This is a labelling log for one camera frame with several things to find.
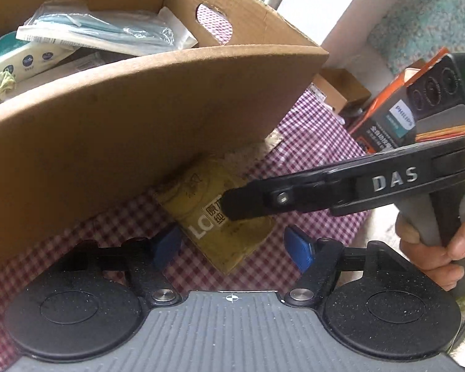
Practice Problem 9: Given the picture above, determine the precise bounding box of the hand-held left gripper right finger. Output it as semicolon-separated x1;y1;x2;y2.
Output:
282;226;410;309

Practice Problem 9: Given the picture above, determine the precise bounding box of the orange and black box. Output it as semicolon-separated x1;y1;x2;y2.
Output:
349;46;465;159

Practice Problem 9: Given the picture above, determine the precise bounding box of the white wet wipes pack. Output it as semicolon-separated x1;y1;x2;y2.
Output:
0;33;77;83

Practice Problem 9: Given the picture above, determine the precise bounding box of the blue face masks pack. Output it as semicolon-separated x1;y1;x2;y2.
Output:
15;2;199;57

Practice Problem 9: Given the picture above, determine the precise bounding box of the yellow white sponge block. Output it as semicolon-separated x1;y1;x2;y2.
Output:
154;157;277;274

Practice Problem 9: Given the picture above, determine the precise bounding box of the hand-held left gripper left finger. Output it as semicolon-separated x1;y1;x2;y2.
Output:
57;224;185;308

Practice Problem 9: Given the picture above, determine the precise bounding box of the teal rug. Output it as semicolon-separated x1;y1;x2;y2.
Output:
367;0;465;64

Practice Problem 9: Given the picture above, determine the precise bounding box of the green scrunchie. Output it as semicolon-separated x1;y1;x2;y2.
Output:
0;60;19;112

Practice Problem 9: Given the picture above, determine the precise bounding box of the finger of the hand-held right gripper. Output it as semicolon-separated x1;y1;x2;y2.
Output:
221;168;336;222

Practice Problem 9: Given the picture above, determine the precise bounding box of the person's right hand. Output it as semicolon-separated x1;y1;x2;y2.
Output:
395;203;465;291

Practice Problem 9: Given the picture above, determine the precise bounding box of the small brown cardboard box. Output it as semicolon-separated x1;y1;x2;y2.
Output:
311;68;373;116

